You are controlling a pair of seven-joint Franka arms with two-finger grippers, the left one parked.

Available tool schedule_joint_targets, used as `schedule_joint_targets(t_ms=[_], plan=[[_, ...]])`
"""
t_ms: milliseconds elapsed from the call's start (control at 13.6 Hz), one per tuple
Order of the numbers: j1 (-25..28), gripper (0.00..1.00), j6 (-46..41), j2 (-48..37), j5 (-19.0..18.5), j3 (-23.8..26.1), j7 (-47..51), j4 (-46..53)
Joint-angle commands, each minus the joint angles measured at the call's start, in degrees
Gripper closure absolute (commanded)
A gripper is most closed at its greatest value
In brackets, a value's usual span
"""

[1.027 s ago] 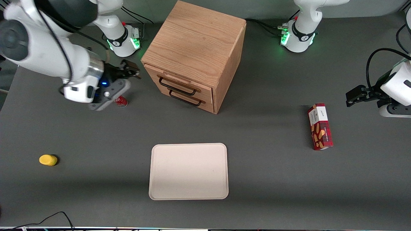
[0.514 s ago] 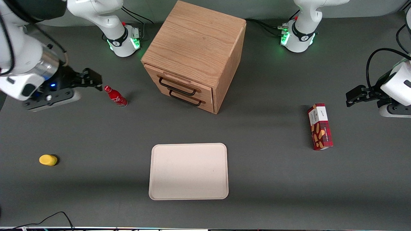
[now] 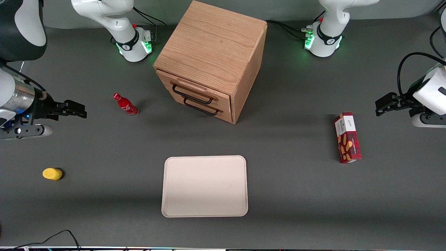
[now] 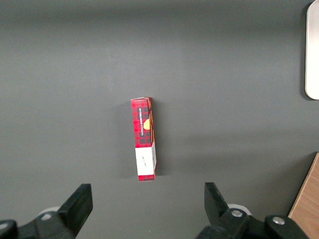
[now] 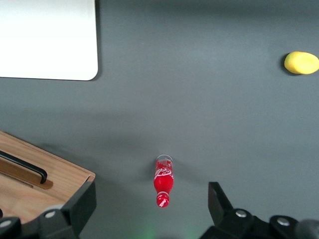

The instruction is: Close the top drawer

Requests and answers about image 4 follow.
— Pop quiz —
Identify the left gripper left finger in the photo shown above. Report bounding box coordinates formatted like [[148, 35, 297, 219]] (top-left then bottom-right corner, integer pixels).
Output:
[[0, 183, 93, 239]]

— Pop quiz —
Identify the light wooden cabinet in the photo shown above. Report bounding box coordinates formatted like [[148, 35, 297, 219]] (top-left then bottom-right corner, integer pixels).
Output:
[[288, 152, 319, 239]]

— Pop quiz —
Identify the beige rectangular tray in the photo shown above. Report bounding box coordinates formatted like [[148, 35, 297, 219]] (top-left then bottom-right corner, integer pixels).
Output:
[[305, 0, 319, 101]]

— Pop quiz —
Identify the red tartan cookie box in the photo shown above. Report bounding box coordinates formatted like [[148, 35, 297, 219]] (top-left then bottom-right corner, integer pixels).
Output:
[[131, 96, 158, 183]]

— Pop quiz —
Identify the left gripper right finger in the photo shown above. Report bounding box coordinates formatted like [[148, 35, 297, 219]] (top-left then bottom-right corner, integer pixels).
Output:
[[195, 182, 310, 239]]

